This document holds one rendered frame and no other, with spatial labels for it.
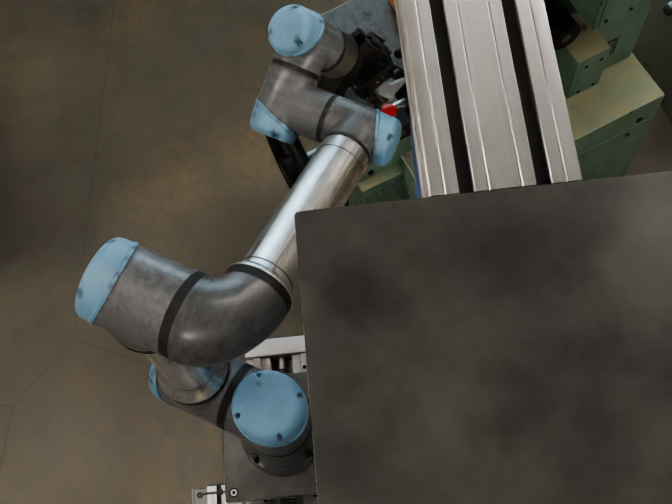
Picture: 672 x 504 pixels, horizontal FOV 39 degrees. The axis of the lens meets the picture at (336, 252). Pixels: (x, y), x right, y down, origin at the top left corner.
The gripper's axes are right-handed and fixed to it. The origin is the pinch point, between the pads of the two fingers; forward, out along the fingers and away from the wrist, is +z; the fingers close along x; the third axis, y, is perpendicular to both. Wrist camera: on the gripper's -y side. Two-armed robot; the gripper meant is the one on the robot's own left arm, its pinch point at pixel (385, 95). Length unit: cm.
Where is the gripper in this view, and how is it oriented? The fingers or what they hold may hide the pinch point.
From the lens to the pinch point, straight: 170.1
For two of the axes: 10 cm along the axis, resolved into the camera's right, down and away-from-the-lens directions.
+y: 7.4, -5.8, -3.5
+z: 4.9, 1.0, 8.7
